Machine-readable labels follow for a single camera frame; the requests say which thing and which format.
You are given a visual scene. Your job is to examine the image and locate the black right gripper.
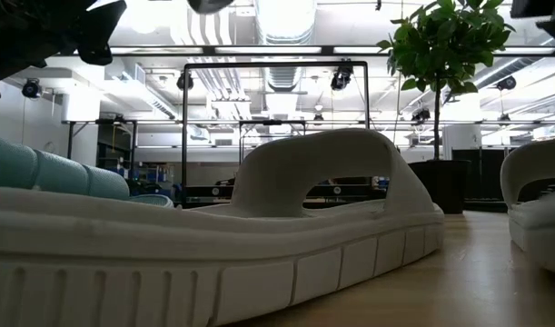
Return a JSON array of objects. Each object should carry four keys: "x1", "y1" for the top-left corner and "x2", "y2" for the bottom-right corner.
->
[{"x1": 510, "y1": 0, "x2": 555, "y2": 46}]

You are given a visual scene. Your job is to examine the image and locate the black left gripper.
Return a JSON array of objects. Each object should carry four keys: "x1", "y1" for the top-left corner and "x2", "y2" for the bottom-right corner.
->
[{"x1": 0, "y1": 0, "x2": 128, "y2": 99}]

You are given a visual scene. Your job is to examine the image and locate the teal round object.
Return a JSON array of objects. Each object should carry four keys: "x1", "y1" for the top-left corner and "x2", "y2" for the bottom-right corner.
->
[{"x1": 0, "y1": 134, "x2": 131, "y2": 202}]

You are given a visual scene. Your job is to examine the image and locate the green potted plant black pot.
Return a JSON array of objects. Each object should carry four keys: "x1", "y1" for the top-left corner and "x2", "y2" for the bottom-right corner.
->
[{"x1": 376, "y1": 0, "x2": 517, "y2": 215}]

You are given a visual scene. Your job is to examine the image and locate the black overhead beam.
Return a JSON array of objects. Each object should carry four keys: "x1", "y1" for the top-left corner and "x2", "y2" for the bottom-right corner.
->
[{"x1": 54, "y1": 44, "x2": 555, "y2": 58}]

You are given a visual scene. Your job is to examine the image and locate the blue storage bins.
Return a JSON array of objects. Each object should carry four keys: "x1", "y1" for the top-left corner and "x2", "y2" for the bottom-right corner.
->
[{"x1": 117, "y1": 163, "x2": 174, "y2": 201}]

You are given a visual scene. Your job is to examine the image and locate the black room divider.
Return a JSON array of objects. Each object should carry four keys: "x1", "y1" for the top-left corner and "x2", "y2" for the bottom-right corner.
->
[{"x1": 451, "y1": 147, "x2": 514, "y2": 203}]

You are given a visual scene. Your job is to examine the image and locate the silver ceiling air duct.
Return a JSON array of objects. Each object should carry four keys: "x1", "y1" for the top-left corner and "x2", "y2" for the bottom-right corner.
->
[{"x1": 253, "y1": 0, "x2": 318, "y2": 92}]

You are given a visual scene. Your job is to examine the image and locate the black metal frame shelf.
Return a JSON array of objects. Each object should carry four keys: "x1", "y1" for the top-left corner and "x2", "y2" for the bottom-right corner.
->
[{"x1": 180, "y1": 60, "x2": 372, "y2": 211}]

